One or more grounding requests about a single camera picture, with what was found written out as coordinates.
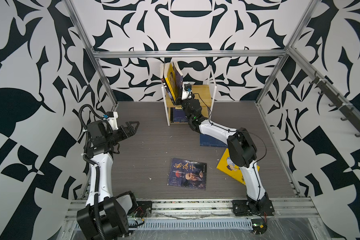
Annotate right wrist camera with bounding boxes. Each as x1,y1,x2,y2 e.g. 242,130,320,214
181,82,194,101

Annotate black book leaning on shelf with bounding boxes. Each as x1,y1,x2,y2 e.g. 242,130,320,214
160,63,175,104

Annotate yellow cartoon book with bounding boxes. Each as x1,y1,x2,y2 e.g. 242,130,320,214
168,63,176,105
217,149,260,185

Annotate dark portrait book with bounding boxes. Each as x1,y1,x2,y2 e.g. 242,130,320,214
167,158,208,191
173,61,184,105

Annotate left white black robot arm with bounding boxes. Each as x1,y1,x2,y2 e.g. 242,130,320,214
77,104,140,240

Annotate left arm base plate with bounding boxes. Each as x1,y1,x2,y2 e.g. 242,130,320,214
128,201,153,218

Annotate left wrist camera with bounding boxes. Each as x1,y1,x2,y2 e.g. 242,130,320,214
103,112,118,131

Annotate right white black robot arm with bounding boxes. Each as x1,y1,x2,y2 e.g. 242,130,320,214
181,99,270,215

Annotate white slotted cable duct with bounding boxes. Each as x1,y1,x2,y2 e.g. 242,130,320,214
129,219,253,231

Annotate wooden white frame bookshelf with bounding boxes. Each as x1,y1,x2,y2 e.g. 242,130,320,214
161,66,217,126

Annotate wall coat hook rail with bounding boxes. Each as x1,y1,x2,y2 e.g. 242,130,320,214
308,70,360,139

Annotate blue book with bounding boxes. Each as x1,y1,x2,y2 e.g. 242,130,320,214
200,134,228,148
170,108,188,123

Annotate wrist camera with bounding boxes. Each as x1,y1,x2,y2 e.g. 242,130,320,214
181,82,194,101
103,112,118,131

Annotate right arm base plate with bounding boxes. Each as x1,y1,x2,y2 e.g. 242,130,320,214
232,199,275,217

